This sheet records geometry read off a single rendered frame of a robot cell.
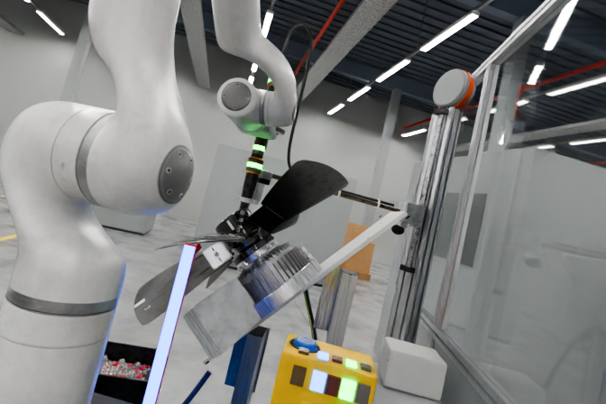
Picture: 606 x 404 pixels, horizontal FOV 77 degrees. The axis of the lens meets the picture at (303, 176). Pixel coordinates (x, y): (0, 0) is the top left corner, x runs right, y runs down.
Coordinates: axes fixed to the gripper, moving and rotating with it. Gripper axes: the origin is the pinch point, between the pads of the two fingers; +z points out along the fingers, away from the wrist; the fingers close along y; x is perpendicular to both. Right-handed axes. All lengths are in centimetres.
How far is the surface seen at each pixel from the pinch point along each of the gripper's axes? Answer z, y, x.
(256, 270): 0.3, 7.5, -38.0
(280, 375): -41, 22, -46
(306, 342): -37, 25, -41
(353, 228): 813, 79, -33
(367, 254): 829, 127, -85
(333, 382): -41, 31, -45
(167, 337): -35, 0, -47
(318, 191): 3.3, 19.0, -12.8
